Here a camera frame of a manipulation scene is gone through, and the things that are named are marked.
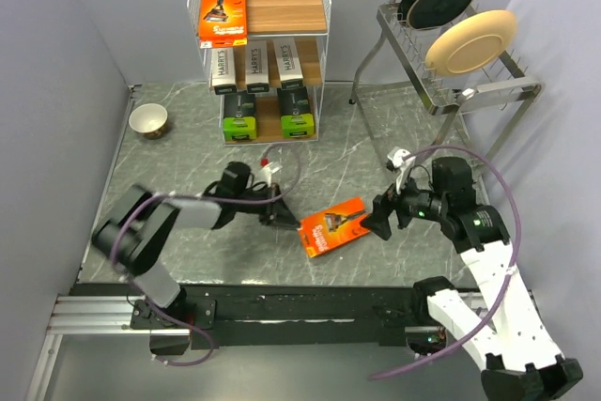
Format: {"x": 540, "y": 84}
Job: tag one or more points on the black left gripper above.
{"x": 278, "y": 214}

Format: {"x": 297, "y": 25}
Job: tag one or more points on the metal dish rack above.
{"x": 499, "y": 83}

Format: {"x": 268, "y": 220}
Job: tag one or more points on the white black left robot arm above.
{"x": 132, "y": 235}

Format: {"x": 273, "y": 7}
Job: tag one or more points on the red floral ceramic bowl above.
{"x": 150, "y": 121}

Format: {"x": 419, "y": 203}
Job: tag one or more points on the Gillette Labs razor box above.
{"x": 297, "y": 119}
{"x": 239, "y": 116}

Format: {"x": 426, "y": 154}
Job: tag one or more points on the white wire wooden shelf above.
{"x": 308, "y": 22}

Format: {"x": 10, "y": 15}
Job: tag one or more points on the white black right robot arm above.
{"x": 516, "y": 356}

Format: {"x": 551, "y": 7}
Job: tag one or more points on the beige plate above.
{"x": 472, "y": 43}

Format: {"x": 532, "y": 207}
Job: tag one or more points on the white Harry's box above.
{"x": 257, "y": 67}
{"x": 288, "y": 63}
{"x": 223, "y": 73}

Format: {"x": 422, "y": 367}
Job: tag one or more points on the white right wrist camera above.
{"x": 400, "y": 161}

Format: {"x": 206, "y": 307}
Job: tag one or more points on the orange Gillette pack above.
{"x": 333, "y": 227}
{"x": 222, "y": 24}

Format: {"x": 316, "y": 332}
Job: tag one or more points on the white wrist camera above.
{"x": 271, "y": 168}
{"x": 400, "y": 161}

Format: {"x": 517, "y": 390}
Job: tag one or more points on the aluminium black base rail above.
{"x": 249, "y": 315}

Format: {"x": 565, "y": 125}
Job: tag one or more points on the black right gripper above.
{"x": 381, "y": 205}

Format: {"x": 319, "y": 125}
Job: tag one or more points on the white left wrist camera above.
{"x": 271, "y": 168}

